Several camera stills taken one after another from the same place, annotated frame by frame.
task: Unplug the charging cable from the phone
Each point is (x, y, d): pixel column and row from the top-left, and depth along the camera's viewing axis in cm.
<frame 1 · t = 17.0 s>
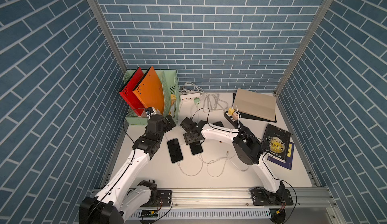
left hand: (169, 118, 80), fingers open
right hand: (191, 138, 95), fingers open
black phone middle green case: (196, 147, 93), on the table
black phone left green case: (175, 150, 90), on the table
green mesh file organizer: (169, 79, 106), point 18 cm above the table
red folder: (128, 94, 84), point 27 cm above the table
orange folder: (152, 93, 104), point 13 cm above the table
white power strip: (190, 97, 116), point 3 cm above the table
green USB charger: (196, 101, 117), on the table
black power strip: (236, 123, 101), point 4 cm above the table
black book gold emblem: (275, 143, 93), point 3 cm above the table

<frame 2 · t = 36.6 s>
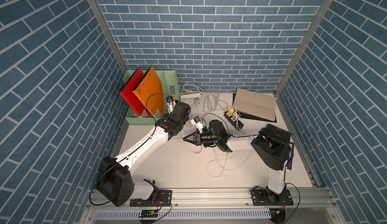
left hand: (182, 112, 83), fingers open
right hand: (185, 140, 79), fingers closed
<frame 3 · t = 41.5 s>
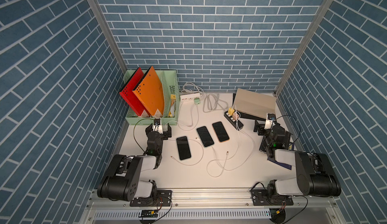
left hand: (163, 123, 89), fingers open
right hand: (265, 120, 91), fingers open
black phone pink case: (220, 131, 101), on the table
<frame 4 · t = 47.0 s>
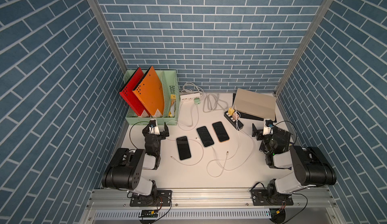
left hand: (160, 122, 89), fingers open
right hand: (263, 123, 90), fingers open
